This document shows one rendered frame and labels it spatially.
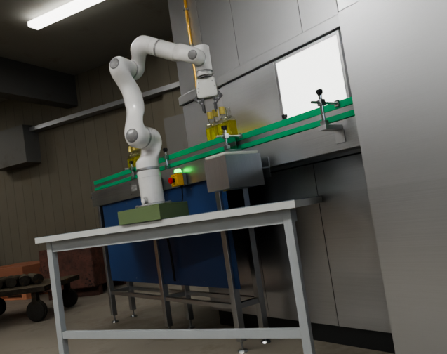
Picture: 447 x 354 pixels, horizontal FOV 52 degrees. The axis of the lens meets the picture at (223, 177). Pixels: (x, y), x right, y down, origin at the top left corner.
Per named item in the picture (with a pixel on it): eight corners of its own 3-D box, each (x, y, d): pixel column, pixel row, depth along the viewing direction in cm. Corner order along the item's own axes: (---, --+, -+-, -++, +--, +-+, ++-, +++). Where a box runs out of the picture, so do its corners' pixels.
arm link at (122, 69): (160, 145, 245) (143, 142, 230) (141, 152, 249) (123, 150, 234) (137, 57, 251) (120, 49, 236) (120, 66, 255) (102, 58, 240)
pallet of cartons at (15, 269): (76, 286, 652) (72, 256, 655) (28, 299, 580) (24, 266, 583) (21, 289, 704) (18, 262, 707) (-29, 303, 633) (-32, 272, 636)
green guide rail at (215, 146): (227, 150, 243) (224, 135, 244) (225, 150, 242) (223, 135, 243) (95, 191, 380) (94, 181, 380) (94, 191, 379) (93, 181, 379)
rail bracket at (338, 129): (349, 141, 193) (339, 88, 195) (323, 142, 183) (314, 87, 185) (339, 143, 197) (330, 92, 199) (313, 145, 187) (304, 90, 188)
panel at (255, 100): (354, 102, 213) (342, 30, 215) (350, 102, 211) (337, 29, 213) (231, 142, 283) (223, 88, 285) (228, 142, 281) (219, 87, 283)
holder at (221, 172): (272, 183, 228) (268, 152, 229) (229, 188, 211) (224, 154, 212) (250, 187, 241) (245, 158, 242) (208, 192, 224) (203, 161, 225)
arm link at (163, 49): (149, 32, 229) (201, 46, 218) (165, 41, 244) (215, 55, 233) (144, 50, 230) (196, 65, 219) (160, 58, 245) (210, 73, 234)
